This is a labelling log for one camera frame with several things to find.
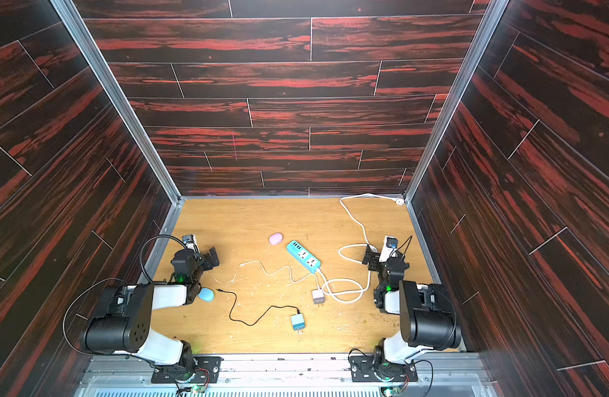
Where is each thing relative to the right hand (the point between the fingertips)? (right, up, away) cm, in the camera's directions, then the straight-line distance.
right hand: (386, 247), depth 92 cm
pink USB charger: (-26, -17, -5) cm, 32 cm away
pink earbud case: (-44, +2, +13) cm, 45 cm away
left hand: (-70, -1, +3) cm, 71 cm away
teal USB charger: (-33, -24, -10) cm, 43 cm away
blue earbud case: (-67, -17, -4) cm, 69 cm away
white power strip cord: (-5, +1, +11) cm, 12 cm away
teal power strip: (-32, -4, +4) cm, 32 cm away
